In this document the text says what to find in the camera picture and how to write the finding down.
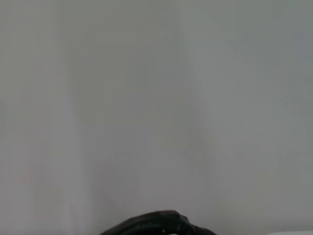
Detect black round teapot with handle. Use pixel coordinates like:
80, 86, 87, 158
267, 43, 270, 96
98, 210, 219, 235

